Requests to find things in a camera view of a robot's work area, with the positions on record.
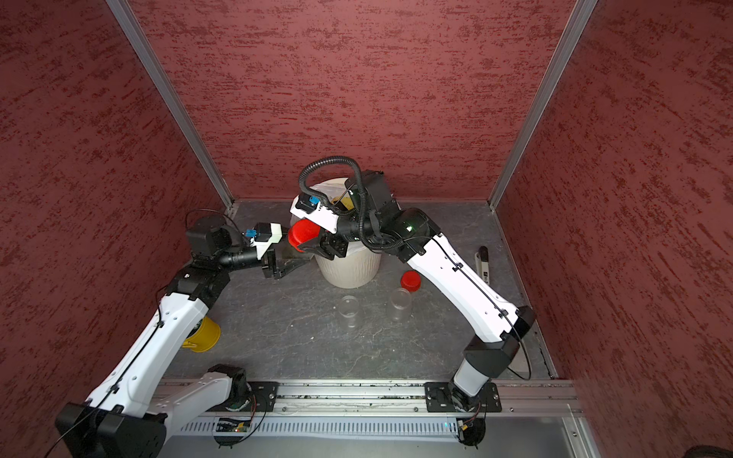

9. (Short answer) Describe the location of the clear plastic jar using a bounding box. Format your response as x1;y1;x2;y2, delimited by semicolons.
387;288;412;322
336;295;361;329

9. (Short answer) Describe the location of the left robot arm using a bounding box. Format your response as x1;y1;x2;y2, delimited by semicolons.
55;212;312;457

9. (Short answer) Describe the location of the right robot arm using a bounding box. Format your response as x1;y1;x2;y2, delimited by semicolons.
288;169;534;405

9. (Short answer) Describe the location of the cream plastic waste bin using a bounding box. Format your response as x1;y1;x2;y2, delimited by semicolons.
313;177;382;289

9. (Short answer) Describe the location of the yellow pencil cup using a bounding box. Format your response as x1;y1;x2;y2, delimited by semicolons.
181;317;221;353

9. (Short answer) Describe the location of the grey black stapler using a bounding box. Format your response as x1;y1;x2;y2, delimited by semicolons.
475;246;491;284

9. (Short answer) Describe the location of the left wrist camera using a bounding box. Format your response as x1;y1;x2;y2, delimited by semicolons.
244;223;284;261

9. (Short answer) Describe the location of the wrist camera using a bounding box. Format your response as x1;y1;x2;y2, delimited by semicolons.
244;223;284;261
290;193;339;234

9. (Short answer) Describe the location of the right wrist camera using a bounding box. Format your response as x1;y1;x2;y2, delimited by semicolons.
290;193;339;234

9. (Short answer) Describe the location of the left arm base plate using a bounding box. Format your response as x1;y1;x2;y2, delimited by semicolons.
223;382;280;413

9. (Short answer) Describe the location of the aluminium mounting rail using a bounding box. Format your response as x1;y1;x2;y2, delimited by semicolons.
148;377;582;418

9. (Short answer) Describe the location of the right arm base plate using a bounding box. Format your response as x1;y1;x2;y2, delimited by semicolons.
423;382;502;414

